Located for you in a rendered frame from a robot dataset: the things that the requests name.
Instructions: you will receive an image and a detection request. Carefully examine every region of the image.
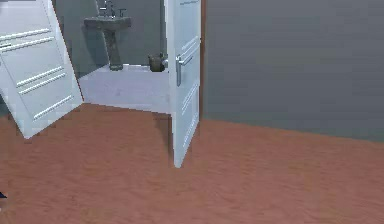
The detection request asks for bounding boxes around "grey pedestal sink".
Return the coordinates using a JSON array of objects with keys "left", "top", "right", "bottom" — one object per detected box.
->
[{"left": 83, "top": 15, "right": 132, "bottom": 72}]

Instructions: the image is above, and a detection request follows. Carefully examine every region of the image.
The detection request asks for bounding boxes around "grey door lever handle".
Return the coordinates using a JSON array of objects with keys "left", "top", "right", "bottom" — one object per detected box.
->
[{"left": 175, "top": 53, "right": 194, "bottom": 88}]

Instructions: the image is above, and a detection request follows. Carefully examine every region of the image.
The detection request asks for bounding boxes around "grey sink faucet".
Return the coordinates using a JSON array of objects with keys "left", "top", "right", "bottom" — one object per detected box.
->
[{"left": 97, "top": 0, "right": 128, "bottom": 19}]

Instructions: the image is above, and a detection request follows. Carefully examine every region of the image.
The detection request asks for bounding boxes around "white panelled room door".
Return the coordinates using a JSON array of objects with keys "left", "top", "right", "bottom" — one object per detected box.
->
[
  {"left": 163, "top": 0, "right": 203, "bottom": 169},
  {"left": 0, "top": 0, "right": 84, "bottom": 140}
]

